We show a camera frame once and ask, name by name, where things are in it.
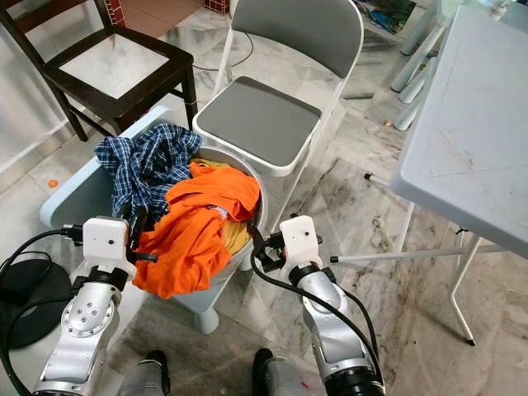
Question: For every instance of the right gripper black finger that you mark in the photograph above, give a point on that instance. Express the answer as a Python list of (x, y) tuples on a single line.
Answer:
[(268, 254)]

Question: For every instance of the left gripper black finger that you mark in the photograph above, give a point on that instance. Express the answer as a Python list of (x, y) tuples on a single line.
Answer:
[(139, 231)]

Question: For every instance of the orange garment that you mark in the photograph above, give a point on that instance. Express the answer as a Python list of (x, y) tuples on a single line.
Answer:
[(194, 239)]

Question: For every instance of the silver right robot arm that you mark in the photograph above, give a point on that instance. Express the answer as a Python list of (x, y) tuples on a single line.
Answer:
[(330, 322)]

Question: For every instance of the yellow garment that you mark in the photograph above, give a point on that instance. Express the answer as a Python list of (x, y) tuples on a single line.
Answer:
[(239, 235)]

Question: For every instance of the blue checked shirt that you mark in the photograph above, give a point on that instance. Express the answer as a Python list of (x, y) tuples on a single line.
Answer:
[(144, 165)]

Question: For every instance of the light blue plastic stool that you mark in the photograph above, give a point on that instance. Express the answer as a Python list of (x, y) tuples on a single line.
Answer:
[(78, 198)]

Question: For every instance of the small orange disc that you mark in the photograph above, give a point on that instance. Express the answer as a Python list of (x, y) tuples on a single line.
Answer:
[(52, 183)]

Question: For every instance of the black round fan base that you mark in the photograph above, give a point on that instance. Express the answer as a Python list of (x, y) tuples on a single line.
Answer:
[(25, 289)]

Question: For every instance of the grey right robot leg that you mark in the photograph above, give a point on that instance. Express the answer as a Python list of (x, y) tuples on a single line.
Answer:
[(285, 381)]

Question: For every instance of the grey robot leg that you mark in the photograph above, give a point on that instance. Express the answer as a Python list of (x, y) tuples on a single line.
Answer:
[(285, 381), (144, 379)]

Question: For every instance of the grey folding chair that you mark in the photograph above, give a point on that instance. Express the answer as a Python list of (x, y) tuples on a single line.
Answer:
[(260, 120)]

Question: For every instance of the dark wooden chair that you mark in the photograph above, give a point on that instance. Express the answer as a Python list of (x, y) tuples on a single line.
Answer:
[(190, 95)]

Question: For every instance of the grey left robot leg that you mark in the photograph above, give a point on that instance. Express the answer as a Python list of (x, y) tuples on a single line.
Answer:
[(144, 379)]

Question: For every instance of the red lattice crate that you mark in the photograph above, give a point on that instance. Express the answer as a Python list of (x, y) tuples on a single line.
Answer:
[(113, 10)]

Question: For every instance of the white plastic kids table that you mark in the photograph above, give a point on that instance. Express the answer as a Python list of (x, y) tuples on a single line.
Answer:
[(417, 70)]

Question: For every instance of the grey folding table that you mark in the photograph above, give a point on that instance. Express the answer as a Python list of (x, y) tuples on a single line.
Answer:
[(470, 124)]

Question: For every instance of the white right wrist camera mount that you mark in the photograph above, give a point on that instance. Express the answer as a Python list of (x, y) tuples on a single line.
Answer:
[(299, 239)]

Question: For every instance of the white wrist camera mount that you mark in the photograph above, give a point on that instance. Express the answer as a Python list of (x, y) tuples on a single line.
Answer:
[(299, 239), (106, 243)]

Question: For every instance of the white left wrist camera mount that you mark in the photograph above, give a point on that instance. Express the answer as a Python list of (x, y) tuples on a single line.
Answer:
[(106, 243)]

